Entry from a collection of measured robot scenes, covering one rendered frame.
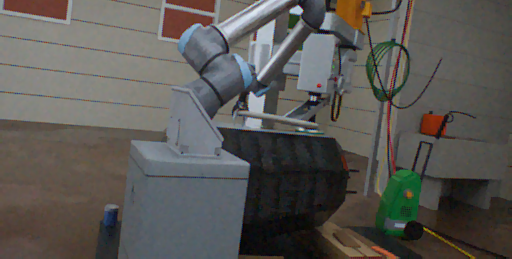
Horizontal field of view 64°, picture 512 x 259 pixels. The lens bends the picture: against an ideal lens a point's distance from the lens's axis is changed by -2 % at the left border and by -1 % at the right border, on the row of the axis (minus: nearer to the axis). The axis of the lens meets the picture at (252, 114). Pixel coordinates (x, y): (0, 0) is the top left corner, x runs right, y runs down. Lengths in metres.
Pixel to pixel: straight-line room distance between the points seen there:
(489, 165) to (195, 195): 4.83
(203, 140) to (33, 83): 7.20
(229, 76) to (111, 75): 7.08
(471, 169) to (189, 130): 4.55
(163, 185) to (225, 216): 0.28
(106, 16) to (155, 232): 7.38
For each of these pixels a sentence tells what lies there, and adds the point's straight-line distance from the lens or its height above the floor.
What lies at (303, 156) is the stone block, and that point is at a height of 0.74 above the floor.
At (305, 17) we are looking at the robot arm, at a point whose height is 1.51.
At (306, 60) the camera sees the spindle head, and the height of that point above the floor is 1.39.
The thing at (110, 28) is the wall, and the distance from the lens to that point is 8.70.
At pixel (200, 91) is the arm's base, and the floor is 1.10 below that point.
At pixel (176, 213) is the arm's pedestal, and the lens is 1.56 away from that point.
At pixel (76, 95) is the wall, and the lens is 8.64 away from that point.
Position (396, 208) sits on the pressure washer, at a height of 0.26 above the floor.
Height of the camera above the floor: 1.14
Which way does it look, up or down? 3 degrees down
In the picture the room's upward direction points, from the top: 8 degrees clockwise
